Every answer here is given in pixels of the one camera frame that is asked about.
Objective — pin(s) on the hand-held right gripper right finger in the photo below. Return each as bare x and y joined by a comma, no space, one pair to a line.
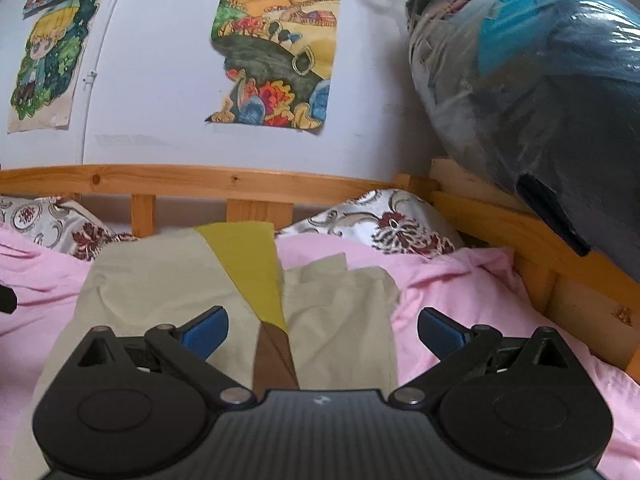
440,332

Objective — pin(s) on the green cartoon child poster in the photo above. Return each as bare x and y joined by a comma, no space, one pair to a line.
47,65

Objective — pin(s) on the mustard yellow jacket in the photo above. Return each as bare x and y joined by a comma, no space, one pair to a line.
170,280

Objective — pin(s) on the clear plastic bag of clothes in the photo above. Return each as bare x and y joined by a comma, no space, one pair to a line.
540,85

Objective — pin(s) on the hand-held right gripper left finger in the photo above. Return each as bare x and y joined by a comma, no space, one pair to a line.
207,332

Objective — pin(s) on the landscape wall poster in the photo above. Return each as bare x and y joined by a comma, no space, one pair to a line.
280,50

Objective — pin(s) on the floral patterned pillow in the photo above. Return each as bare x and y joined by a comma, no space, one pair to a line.
55,225
385,225

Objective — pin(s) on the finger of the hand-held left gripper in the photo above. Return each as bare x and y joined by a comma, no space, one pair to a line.
6,300

